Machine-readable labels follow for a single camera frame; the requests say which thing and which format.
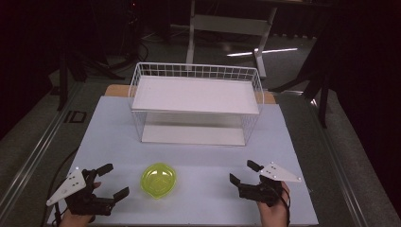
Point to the green plastic bowl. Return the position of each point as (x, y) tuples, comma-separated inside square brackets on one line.
[(157, 181)]

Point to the person's right hand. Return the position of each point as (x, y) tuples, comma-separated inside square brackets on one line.
[(272, 216)]

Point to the person's left hand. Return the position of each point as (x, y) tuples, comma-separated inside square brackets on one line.
[(74, 220)]

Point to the black floor socket plate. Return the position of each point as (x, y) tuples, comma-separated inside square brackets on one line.
[(75, 117)]

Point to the white table frame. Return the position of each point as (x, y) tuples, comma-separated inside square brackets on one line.
[(230, 24)]

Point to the metal floor rail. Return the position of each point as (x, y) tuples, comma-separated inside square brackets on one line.
[(34, 151), (340, 167)]

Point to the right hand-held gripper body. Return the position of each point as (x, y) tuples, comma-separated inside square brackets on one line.
[(263, 192)]

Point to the light blue table mat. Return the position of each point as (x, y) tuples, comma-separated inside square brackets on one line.
[(205, 205)]

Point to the dark metal stand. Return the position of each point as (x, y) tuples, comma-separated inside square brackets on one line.
[(323, 94), (64, 82)]

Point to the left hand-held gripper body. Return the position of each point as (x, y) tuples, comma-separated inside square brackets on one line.
[(85, 201)]

